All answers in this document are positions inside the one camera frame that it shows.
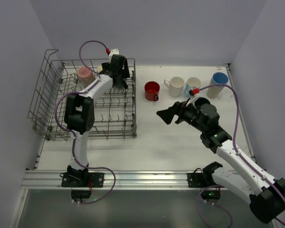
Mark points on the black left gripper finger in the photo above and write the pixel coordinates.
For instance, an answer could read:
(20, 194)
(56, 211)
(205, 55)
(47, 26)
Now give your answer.
(125, 73)
(106, 69)

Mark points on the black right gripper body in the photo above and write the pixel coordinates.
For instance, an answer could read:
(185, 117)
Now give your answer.
(178, 113)

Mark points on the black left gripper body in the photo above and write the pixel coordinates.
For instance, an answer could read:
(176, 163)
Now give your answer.
(120, 77)

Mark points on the pink patterned mug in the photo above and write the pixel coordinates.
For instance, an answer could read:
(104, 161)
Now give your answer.
(85, 76)

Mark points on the tall beige cup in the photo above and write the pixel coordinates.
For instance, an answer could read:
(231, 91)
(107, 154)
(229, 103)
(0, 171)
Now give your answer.
(214, 90)

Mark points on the red mug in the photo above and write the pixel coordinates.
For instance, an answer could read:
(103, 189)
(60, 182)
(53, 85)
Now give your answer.
(151, 90)

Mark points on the white faceted mug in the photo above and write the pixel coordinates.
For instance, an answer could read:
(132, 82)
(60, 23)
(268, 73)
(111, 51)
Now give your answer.
(175, 86)

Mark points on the light blue cup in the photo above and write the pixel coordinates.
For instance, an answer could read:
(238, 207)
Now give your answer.
(192, 83)

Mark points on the cream ribbed cup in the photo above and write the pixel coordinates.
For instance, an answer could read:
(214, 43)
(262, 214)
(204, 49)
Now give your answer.
(99, 69)

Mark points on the dark grey mug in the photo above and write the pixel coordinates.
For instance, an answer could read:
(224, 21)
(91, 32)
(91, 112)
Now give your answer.
(121, 85)

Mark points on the dark green mug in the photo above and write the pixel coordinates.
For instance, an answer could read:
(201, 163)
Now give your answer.
(200, 101)

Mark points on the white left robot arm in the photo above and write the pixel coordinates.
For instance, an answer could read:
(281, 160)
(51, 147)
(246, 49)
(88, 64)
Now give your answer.
(79, 117)

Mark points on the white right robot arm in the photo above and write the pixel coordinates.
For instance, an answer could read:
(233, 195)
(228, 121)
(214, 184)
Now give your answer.
(264, 193)

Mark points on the right black controller box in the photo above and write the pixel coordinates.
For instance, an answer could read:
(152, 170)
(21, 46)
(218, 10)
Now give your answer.
(212, 196)

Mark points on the black controller box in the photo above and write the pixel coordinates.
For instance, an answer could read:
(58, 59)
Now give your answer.
(80, 195)
(212, 196)

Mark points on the left black controller box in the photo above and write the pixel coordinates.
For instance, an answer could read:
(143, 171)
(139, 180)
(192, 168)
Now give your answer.
(80, 195)

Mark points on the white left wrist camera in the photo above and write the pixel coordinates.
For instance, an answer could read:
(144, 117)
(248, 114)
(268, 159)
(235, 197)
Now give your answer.
(114, 52)

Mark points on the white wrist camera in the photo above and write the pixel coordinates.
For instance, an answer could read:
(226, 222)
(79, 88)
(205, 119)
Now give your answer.
(192, 92)
(114, 52)

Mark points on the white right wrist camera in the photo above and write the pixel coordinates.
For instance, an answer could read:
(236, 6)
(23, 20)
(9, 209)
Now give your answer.
(192, 92)

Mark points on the grey wire dish rack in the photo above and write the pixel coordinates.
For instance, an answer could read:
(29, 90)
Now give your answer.
(115, 110)

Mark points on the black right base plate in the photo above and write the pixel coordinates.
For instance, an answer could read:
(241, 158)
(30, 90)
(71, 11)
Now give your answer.
(202, 178)

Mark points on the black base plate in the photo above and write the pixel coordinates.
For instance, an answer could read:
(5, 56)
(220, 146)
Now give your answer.
(90, 180)
(202, 178)

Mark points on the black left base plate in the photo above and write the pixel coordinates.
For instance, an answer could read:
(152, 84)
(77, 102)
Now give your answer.
(90, 180)

